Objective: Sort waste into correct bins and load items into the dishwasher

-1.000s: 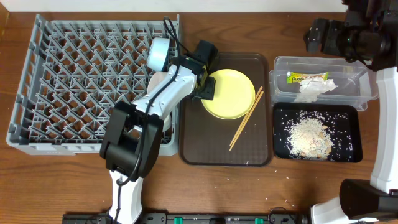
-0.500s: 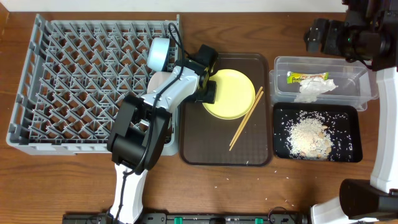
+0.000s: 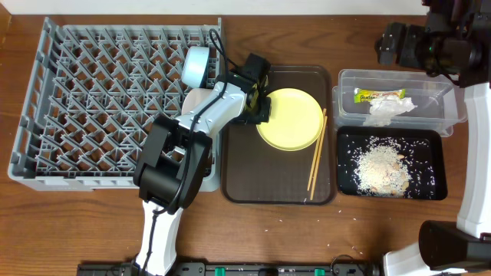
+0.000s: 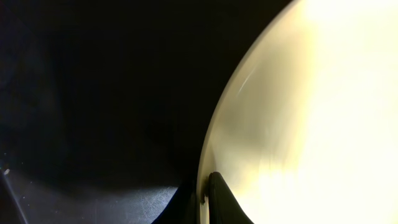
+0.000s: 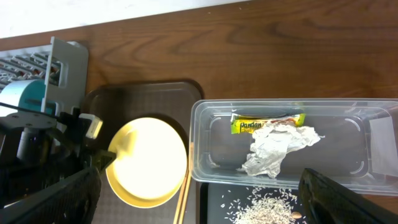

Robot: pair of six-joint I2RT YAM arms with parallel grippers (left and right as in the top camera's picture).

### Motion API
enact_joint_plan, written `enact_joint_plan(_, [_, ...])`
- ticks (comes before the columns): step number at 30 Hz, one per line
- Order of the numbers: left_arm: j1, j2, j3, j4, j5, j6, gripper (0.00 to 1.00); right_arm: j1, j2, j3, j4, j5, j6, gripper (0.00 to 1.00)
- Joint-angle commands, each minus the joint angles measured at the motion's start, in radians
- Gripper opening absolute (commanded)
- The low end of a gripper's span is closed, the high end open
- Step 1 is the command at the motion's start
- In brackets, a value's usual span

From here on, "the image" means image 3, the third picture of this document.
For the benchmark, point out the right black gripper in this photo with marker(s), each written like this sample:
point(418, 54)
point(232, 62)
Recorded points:
point(412, 35)

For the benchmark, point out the grey plastic dish rack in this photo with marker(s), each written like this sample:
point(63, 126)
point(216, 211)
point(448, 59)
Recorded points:
point(93, 95)

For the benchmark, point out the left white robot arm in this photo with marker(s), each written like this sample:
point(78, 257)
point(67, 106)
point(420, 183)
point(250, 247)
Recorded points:
point(171, 168)

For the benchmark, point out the light blue bowl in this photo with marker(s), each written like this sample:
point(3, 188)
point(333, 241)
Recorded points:
point(195, 68)

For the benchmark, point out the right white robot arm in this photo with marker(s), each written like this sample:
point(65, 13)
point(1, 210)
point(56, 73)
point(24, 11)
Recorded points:
point(454, 43)

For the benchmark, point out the brown serving tray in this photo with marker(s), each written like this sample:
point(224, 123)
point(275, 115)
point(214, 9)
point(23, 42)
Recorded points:
point(254, 172)

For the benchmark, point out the black plastic tray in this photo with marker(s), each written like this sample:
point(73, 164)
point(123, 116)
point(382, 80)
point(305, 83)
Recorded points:
point(435, 147)

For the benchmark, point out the yellow green snack wrapper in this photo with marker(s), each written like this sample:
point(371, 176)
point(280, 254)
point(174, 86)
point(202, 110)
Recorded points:
point(365, 95)

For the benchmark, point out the clear plastic waste bin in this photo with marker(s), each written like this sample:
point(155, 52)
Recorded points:
point(439, 105)

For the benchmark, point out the lower wooden chopstick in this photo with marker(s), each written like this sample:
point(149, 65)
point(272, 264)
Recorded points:
point(318, 159)

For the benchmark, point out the white napkin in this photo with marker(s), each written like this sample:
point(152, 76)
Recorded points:
point(384, 108)

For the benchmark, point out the spilled rice pile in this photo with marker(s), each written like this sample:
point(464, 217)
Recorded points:
point(385, 166)

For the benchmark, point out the upper wooden chopstick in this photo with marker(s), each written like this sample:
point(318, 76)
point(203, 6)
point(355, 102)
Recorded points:
point(315, 156)

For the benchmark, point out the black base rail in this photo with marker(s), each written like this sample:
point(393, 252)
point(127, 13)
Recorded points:
point(200, 269)

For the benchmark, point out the yellow round plate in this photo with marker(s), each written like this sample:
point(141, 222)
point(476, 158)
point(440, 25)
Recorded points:
point(296, 120)

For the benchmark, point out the wooden chopstick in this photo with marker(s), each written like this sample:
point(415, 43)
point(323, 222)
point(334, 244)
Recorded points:
point(318, 159)
point(315, 156)

